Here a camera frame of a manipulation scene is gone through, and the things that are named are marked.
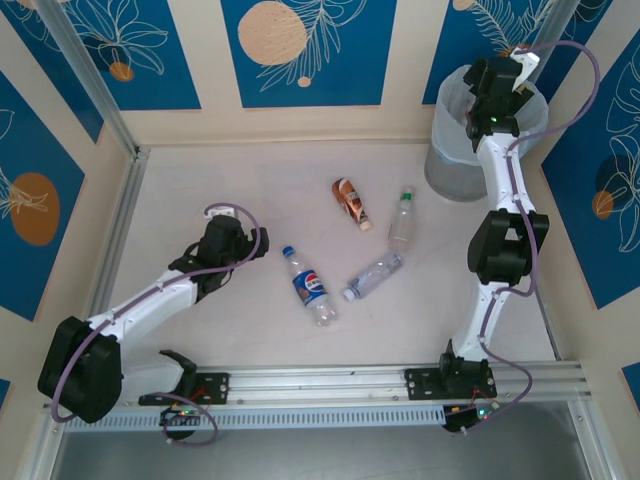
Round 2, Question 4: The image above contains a blue Pepsi bottle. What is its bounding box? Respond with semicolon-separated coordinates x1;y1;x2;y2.
279;246;339;330

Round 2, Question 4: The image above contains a brown coffee bottle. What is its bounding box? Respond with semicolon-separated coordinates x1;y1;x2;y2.
330;177;374;232

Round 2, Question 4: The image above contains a clear water bottle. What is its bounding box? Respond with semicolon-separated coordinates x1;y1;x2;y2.
342;251;404;302

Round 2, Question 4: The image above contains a green cap clear bottle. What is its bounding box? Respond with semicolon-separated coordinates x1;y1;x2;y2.
388;185;417;252

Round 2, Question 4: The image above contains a grey trash bin with liner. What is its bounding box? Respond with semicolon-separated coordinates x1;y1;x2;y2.
430;63;550;169

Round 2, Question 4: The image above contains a grey waste bin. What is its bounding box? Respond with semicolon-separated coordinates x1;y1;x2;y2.
423;149;491;204

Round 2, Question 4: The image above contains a black controller board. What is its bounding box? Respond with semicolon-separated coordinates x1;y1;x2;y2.
442;404;501;434
158;405;209;431

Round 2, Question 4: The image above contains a grey metal panel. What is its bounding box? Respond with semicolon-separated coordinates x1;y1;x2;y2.
47;402;596;480

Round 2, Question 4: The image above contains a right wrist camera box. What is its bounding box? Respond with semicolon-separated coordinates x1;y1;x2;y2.
509;48;541;94

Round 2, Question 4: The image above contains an aluminium corner post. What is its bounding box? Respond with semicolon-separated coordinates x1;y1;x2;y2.
35;0;141;159
528;0;577;86

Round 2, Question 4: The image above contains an aluminium table side rail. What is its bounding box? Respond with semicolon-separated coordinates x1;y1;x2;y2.
84;147;151;321
537;294;564;362

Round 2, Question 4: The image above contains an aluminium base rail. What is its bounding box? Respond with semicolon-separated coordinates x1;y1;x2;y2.
42;360;596;412

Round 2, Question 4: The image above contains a grey slotted cable duct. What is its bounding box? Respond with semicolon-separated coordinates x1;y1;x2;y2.
62;404;447;432

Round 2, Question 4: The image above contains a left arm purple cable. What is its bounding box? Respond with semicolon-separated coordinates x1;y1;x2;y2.
52;202;271;447

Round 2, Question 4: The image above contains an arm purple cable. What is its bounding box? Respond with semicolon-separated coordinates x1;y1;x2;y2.
52;202;271;447
447;39;601;436

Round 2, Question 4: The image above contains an aluminium frame bar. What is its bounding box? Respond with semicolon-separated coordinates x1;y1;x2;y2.
567;399;621;480
17;409;69;480

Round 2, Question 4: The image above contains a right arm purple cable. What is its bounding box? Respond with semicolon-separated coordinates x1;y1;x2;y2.
447;39;601;436

